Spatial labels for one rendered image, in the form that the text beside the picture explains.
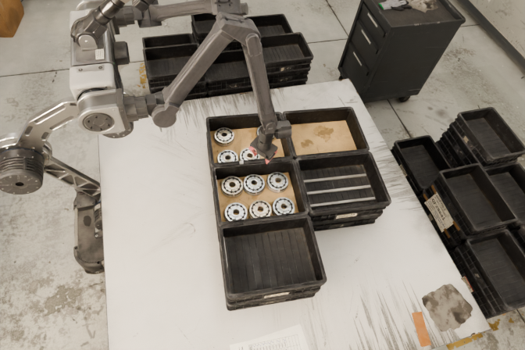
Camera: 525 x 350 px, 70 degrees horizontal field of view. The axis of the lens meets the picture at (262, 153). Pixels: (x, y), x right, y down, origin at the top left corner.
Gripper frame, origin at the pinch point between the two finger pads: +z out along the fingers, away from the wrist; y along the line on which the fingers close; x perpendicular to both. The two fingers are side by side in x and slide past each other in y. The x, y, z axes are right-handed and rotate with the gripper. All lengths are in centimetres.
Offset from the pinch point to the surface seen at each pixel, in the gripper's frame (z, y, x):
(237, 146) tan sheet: 23.6, 21.3, -13.0
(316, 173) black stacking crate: 23.2, -19.9, -24.4
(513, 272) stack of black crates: 66, -140, -69
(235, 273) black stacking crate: 24.1, -17.5, 39.6
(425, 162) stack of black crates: 77, -71, -122
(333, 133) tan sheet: 23, -15, -53
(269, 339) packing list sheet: 37, -43, 50
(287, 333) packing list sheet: 36, -48, 43
